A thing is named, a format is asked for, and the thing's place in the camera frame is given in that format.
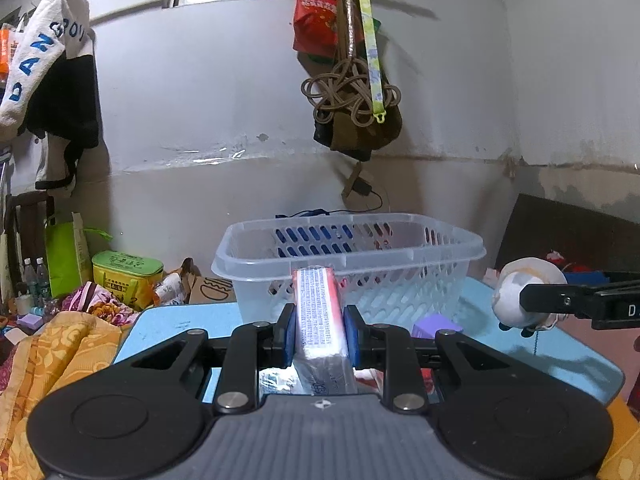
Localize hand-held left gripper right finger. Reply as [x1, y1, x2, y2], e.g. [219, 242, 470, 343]
[343, 305, 531, 414]

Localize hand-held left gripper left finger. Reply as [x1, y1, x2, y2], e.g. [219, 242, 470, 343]
[107, 304, 296, 414]

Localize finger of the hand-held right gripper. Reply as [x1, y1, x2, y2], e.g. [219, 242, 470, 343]
[519, 283, 601, 322]

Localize white red tissue pack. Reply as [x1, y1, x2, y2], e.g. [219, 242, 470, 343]
[293, 265, 359, 397]

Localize white plush toy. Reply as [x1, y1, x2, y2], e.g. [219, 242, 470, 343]
[492, 257, 569, 337]

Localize clear plastic basket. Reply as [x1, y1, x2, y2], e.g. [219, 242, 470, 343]
[211, 213, 487, 330]

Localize dark wooden board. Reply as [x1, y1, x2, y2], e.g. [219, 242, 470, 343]
[494, 192, 640, 275]

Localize purple block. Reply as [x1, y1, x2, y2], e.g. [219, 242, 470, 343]
[412, 313, 464, 342]

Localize cardboard box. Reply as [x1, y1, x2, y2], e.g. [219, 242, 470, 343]
[187, 274, 239, 306]

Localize green yellow box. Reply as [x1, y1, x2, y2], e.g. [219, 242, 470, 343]
[91, 250, 165, 311]

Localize floral pink blanket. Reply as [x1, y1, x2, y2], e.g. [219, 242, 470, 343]
[59, 281, 142, 327]

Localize dark olive hanging bag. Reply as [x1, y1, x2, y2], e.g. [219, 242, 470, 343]
[313, 104, 404, 162]

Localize orange patterned blanket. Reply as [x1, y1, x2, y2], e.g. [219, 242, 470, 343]
[0, 310, 142, 480]

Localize green shopping bag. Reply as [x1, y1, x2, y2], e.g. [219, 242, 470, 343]
[44, 212, 114, 299]

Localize plastic water bottle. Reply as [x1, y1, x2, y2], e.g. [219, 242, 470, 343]
[35, 257, 52, 301]
[22, 258, 39, 302]

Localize wooden chair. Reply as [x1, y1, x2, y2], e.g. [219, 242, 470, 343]
[4, 192, 56, 283]

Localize red hanging bag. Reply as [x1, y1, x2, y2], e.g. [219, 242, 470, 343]
[292, 0, 347, 59]

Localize black garment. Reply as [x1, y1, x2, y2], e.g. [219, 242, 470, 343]
[24, 35, 102, 192]

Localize white jacket blue letters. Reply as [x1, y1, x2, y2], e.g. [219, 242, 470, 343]
[0, 0, 92, 142]

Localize yellow-green strap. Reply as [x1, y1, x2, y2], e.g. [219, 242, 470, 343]
[351, 0, 389, 125]

